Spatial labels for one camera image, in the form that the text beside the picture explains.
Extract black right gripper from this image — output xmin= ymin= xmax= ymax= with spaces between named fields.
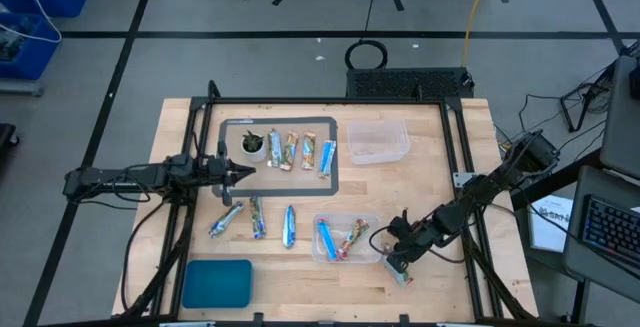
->
xmin=385 ymin=209 xmax=437 ymax=274

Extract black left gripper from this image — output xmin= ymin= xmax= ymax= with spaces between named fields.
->
xmin=206 ymin=140 xmax=257 ymax=207

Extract red green granola bar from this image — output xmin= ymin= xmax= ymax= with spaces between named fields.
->
xmin=335 ymin=218 xmax=372 ymax=261
xmin=383 ymin=246 xmax=415 ymax=289

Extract green orange granola bar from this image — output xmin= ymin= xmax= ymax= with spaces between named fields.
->
xmin=279 ymin=131 xmax=300 ymax=172

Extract blue granola bar red end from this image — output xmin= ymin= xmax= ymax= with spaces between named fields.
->
xmin=316 ymin=218 xmax=340 ymax=263

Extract light blue orange granola bar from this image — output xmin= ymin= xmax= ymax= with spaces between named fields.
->
xmin=300 ymin=131 xmax=318 ymax=171

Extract blue granola bar orange ends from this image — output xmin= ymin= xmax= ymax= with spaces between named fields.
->
xmin=317 ymin=139 xmax=338 ymax=180

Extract blue green granola bar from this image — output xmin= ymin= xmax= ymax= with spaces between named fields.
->
xmin=249 ymin=195 xmax=268 ymax=241

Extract small plant in white pot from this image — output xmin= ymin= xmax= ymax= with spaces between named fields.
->
xmin=240 ymin=129 xmax=268 ymax=164

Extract clear plastic bin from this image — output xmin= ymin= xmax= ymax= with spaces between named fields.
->
xmin=310 ymin=212 xmax=383 ymax=265
xmin=346 ymin=119 xmax=412 ymax=166

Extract grey silicone baking mat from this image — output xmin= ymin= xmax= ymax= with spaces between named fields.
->
xmin=217 ymin=116 xmax=340 ymax=198

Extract teal plastic tray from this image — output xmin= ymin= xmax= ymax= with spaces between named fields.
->
xmin=181 ymin=259 xmax=255 ymax=310

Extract white paper sheet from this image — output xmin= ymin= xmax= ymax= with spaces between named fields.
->
xmin=528 ymin=194 xmax=576 ymax=254

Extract black perforated computer case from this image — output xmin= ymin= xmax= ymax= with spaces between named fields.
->
xmin=345 ymin=66 xmax=475 ymax=101

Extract grey desk top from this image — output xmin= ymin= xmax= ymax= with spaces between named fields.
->
xmin=562 ymin=164 xmax=640 ymax=303

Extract black desk support beam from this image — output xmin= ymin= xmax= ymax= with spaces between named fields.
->
xmin=519 ymin=151 xmax=604 ymax=208

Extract black keyboard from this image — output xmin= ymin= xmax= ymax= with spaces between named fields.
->
xmin=579 ymin=194 xmax=640 ymax=268

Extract grey monitor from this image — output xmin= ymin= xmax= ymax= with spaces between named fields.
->
xmin=598 ymin=54 xmax=640 ymax=181

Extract black aluminium table frame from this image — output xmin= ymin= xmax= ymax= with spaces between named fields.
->
xmin=112 ymin=79 xmax=539 ymax=327

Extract coiled black cable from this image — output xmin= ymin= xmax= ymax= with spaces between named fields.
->
xmin=343 ymin=38 xmax=390 ymax=72

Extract white cable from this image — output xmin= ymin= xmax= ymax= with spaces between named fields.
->
xmin=0 ymin=0 xmax=64 ymax=45

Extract yellow floor cable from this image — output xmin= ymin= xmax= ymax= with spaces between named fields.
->
xmin=459 ymin=0 xmax=494 ymax=67

